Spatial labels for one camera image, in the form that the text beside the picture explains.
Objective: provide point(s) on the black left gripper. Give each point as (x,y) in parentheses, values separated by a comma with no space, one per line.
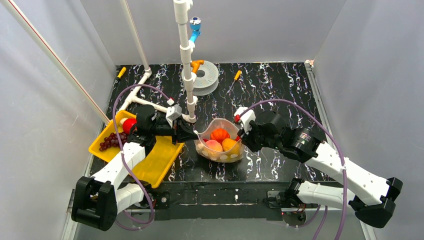
(179,130)

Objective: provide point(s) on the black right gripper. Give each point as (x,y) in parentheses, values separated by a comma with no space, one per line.
(251,135)

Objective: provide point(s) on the toy peach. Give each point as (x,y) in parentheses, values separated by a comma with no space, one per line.
(214,145)

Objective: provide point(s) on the clear polka dot zip bag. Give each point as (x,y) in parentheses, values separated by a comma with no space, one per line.
(220,157)

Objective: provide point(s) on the orange toy pumpkin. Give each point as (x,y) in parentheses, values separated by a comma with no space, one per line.
(219,135)

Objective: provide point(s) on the toy orange fruit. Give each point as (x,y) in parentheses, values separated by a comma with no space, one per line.
(230,146)

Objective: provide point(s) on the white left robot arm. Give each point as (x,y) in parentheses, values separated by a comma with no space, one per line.
(138,148)

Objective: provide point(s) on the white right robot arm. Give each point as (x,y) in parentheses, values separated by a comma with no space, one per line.
(371,197)

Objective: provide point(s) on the yellow plastic tray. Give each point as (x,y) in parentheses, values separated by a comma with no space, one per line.
(153,168)

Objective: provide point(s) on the grey filament spool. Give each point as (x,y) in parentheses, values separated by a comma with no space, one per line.
(206,80)

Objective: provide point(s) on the red toy apple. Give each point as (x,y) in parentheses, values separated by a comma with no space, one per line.
(127,124)

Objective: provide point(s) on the yellow screwdriver right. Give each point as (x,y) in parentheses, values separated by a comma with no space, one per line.
(235,79)

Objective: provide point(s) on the purple toy grapes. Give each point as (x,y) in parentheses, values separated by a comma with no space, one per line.
(112,141)

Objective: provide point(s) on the white pvc pipe stand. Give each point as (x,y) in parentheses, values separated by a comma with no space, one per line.
(181,9)

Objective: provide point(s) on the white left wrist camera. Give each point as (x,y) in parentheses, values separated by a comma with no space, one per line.
(172,113)

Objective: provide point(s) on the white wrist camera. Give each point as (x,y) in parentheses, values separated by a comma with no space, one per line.
(243,116)
(172,113)

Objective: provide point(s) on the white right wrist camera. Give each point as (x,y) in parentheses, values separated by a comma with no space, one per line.
(243,116)

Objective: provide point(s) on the orange clamp handle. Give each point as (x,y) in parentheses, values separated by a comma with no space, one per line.
(195,65)

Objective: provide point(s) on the blue overhead camera mount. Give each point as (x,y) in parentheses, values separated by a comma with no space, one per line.
(195,26)

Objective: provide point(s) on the aluminium frame rail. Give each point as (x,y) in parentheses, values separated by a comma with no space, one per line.
(99,198)

